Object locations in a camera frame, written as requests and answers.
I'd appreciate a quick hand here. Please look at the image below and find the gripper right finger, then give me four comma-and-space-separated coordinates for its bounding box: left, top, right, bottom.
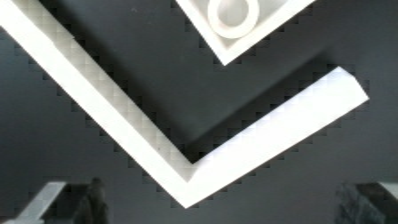
335, 182, 398, 224

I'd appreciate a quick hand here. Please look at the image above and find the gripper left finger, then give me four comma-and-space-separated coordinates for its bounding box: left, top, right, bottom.
5, 178, 110, 224

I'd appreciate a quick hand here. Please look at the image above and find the white square tabletop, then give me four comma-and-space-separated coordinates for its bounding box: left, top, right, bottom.
175, 0, 316, 65

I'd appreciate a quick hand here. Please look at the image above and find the white U-shaped fence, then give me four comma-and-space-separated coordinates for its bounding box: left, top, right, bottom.
0, 0, 367, 207

